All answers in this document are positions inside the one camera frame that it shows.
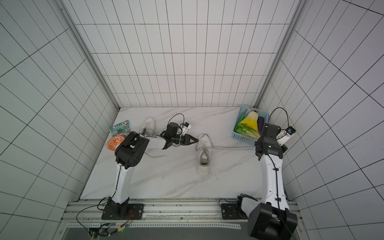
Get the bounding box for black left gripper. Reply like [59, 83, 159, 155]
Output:
[172, 134, 198, 146]

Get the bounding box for white sneaker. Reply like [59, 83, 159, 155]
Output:
[140, 117, 156, 136]
[197, 134, 213, 176]

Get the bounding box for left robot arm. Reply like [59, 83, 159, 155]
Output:
[106, 122, 199, 215]

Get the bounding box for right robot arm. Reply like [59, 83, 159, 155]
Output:
[235, 124, 298, 240]

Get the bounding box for green snack packet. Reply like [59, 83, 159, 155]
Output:
[110, 120, 131, 137]

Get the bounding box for green chili pepper toy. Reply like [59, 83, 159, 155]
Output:
[237, 111, 249, 125]

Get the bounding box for green lettuce toy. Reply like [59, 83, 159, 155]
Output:
[235, 124, 261, 140]

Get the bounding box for light blue plastic basket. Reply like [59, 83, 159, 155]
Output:
[232, 105, 270, 146]

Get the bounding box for orange patterned bowl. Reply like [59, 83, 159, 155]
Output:
[107, 136, 125, 151]

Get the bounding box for purple eggplant toy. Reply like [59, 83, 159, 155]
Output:
[257, 116, 265, 135]

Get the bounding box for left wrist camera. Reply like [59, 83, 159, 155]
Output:
[181, 122, 192, 136]

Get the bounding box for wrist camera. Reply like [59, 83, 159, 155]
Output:
[181, 122, 192, 136]
[277, 126, 296, 147]

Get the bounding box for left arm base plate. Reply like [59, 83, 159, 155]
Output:
[101, 204, 145, 221]

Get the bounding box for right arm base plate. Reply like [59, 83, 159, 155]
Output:
[220, 203, 248, 220]

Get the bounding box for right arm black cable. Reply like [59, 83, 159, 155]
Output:
[266, 106, 291, 130]

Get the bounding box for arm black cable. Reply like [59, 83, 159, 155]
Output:
[74, 196, 134, 238]
[266, 106, 291, 130]

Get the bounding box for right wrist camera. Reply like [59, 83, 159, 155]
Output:
[277, 126, 296, 147]

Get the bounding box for aluminium mounting rail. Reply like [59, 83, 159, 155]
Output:
[58, 199, 247, 234]

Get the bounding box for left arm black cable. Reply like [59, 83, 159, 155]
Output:
[74, 196, 134, 238]

